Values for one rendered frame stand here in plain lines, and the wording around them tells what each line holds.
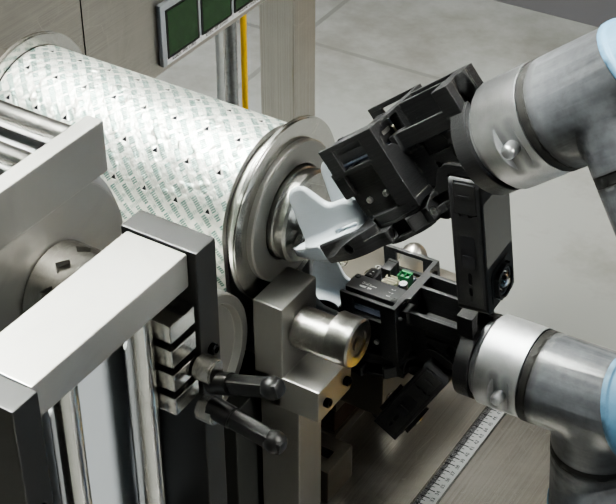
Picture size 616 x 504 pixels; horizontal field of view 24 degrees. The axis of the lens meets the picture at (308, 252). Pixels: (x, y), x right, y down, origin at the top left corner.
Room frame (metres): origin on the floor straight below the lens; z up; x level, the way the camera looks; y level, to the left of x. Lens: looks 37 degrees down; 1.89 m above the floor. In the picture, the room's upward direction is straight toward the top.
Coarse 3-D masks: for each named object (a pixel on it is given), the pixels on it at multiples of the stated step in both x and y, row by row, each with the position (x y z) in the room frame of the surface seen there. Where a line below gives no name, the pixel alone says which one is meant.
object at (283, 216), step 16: (288, 176) 0.91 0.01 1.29; (304, 176) 0.91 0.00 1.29; (320, 176) 0.92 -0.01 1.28; (288, 192) 0.89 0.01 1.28; (320, 192) 0.92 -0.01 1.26; (272, 208) 0.89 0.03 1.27; (288, 208) 0.88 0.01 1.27; (272, 224) 0.88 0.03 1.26; (288, 224) 0.88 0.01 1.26; (272, 240) 0.88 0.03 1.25; (288, 240) 0.88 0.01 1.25; (288, 256) 0.88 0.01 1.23
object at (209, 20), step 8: (208, 0) 1.38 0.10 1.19; (216, 0) 1.39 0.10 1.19; (224, 0) 1.41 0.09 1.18; (208, 8) 1.38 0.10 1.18; (216, 8) 1.39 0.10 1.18; (224, 8) 1.41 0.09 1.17; (208, 16) 1.38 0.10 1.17; (216, 16) 1.39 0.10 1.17; (224, 16) 1.41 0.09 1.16; (208, 24) 1.38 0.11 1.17
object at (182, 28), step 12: (192, 0) 1.36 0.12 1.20; (168, 12) 1.32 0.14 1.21; (180, 12) 1.34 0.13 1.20; (192, 12) 1.36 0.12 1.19; (168, 24) 1.32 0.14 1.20; (180, 24) 1.34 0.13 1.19; (192, 24) 1.36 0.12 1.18; (180, 36) 1.34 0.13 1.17; (192, 36) 1.36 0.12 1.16; (180, 48) 1.34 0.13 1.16
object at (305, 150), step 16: (304, 144) 0.93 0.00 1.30; (320, 144) 0.95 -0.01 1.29; (288, 160) 0.91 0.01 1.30; (304, 160) 0.93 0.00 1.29; (320, 160) 0.95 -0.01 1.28; (240, 176) 0.90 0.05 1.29; (272, 176) 0.89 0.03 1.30; (272, 192) 0.89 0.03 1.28; (256, 208) 0.87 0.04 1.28; (256, 224) 0.87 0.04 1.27; (256, 240) 0.87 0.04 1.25; (256, 256) 0.87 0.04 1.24; (256, 272) 0.87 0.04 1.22; (272, 272) 0.89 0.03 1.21
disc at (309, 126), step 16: (288, 128) 0.92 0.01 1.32; (304, 128) 0.94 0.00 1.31; (320, 128) 0.96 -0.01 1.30; (272, 144) 0.90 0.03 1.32; (288, 144) 0.92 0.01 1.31; (256, 160) 0.89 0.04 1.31; (272, 160) 0.90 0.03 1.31; (256, 176) 0.88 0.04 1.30; (240, 192) 0.87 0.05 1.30; (256, 192) 0.88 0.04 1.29; (240, 208) 0.87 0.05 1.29; (240, 224) 0.86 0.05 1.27; (240, 240) 0.86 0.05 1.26; (240, 256) 0.86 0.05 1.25; (272, 256) 0.90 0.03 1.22; (240, 272) 0.86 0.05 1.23; (240, 288) 0.86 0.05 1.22; (256, 288) 0.88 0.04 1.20
